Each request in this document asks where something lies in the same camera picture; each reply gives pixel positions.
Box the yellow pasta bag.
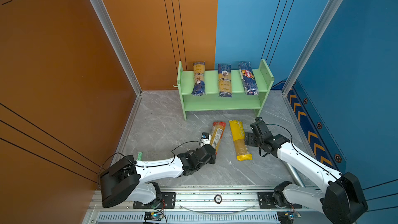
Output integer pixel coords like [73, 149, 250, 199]
[229, 120, 252, 161]

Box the red-ended clear spaghetti bag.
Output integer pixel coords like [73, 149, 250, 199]
[210, 121, 226, 153]

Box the blue Barilla spaghetti box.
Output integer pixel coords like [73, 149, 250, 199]
[238, 62, 259, 95]

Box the Ankara spaghetti bag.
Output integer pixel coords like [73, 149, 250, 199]
[192, 62, 205, 96]
[218, 64, 232, 97]

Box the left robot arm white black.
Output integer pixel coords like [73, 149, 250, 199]
[99, 144, 216, 208]

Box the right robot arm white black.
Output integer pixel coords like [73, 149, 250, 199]
[245, 117, 369, 224]

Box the green metal two-tier shelf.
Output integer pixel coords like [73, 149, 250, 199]
[177, 59, 275, 120]

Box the small green block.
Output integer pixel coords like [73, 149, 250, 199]
[136, 151, 143, 161]

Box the left circuit board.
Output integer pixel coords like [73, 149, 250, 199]
[144, 212, 165, 224]

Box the circuit board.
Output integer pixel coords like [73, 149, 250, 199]
[277, 212, 301, 224]
[144, 212, 165, 224]

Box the right circuit board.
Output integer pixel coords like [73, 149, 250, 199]
[277, 212, 301, 224]

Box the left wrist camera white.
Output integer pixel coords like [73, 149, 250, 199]
[200, 132, 211, 147]

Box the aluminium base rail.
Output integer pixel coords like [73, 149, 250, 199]
[83, 186, 330, 224]

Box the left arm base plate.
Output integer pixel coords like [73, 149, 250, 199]
[133, 192, 176, 209]

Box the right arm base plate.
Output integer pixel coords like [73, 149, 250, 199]
[257, 192, 291, 209]

